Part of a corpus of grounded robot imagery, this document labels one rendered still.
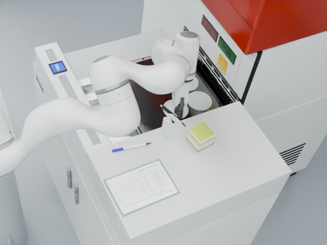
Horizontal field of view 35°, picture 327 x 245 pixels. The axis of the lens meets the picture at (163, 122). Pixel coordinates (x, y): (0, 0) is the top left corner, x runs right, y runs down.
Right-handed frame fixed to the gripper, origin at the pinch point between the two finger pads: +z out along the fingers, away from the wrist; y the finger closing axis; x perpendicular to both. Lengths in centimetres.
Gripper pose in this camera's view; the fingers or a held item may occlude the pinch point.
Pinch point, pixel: (178, 113)
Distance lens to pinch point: 192.7
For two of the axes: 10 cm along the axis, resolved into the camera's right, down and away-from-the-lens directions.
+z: -1.0, 8.5, 5.2
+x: 9.9, 0.5, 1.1
